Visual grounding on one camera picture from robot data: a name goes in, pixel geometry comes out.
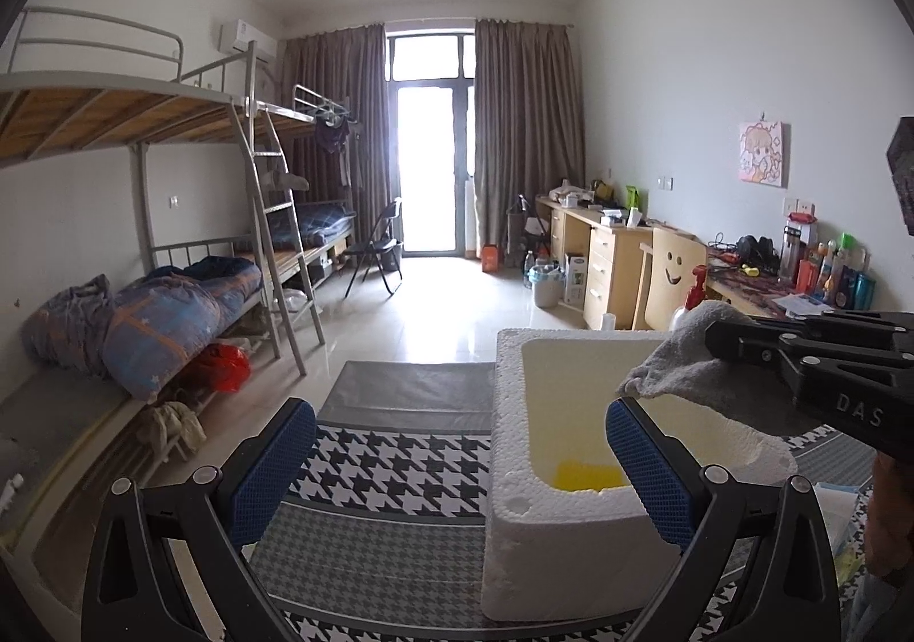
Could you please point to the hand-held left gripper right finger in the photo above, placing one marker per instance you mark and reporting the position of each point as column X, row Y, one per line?
column 646, row 470

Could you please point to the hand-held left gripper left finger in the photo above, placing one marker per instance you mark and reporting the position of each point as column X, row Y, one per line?
column 275, row 470

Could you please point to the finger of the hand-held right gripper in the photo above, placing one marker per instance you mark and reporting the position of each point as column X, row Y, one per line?
column 857, row 367
column 742, row 338

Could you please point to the grey sock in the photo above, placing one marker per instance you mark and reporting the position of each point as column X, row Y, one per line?
column 685, row 363

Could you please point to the white foam box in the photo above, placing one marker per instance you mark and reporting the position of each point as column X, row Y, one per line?
column 514, row 470

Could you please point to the green pink plastic packet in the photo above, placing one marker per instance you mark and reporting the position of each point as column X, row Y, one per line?
column 853, row 560

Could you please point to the person's right hand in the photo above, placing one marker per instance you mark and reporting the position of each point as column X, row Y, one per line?
column 892, row 513

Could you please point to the wooden desk with patterned cover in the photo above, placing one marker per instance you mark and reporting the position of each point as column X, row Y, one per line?
column 757, row 288

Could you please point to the yellow item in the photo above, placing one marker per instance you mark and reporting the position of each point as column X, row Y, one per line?
column 585, row 476

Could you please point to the white lotion bottle red pump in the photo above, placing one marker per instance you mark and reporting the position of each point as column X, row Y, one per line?
column 696, row 288

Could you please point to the printed papers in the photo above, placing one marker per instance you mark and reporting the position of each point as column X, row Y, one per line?
column 803, row 305

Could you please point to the teal bottle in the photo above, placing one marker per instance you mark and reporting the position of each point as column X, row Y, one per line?
column 864, row 292

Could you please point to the black headphones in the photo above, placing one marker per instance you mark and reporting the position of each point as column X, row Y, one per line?
column 757, row 251

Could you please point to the wooden smiley face chair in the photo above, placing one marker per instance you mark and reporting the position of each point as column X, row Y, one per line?
column 671, row 271

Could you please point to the houndstooth tablecloth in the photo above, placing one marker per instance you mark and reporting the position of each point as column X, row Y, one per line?
column 385, row 470

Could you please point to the beige cloth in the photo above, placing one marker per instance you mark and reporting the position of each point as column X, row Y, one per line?
column 171, row 431

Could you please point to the green cap bottle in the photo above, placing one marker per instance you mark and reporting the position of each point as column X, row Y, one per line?
column 846, row 253

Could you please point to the red plastic bag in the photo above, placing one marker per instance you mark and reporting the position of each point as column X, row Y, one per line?
column 225, row 367

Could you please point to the white paper roll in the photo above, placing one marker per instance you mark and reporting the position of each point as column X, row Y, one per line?
column 608, row 321

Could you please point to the wooden desk with drawers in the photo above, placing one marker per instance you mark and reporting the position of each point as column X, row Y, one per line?
column 607, row 256

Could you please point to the green box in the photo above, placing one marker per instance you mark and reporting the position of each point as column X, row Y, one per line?
column 633, row 206

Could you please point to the blue plaid quilt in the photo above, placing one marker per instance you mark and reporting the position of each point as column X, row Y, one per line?
column 171, row 321

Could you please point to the white trash bin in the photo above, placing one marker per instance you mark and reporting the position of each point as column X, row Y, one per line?
column 547, row 291

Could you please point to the dark object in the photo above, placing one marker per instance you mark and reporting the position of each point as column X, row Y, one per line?
column 903, row 167

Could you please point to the grey metal ladder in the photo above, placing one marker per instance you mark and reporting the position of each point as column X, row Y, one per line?
column 275, row 235

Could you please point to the black folding chair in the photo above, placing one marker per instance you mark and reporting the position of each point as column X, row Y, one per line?
column 375, row 249

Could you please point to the grey purple blanket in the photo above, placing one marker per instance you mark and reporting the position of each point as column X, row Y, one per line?
column 68, row 324

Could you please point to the dark blue bedding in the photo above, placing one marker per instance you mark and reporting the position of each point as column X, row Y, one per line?
column 325, row 221

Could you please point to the orange box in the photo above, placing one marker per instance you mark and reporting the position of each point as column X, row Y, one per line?
column 490, row 258

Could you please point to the brown curtain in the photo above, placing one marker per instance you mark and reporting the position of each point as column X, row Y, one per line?
column 335, row 135
column 528, row 135

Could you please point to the glass balcony door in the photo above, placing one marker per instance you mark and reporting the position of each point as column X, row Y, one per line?
column 428, row 171

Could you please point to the dark hanging clothes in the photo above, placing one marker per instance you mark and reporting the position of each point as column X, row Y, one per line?
column 332, row 131

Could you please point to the grey metal bunk bed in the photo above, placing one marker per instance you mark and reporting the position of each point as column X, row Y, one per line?
column 314, row 114
column 107, row 106

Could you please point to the white air conditioner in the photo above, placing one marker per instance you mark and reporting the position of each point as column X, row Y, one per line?
column 243, row 35

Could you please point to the cartoon wall picture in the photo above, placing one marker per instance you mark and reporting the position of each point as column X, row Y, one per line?
column 762, row 153

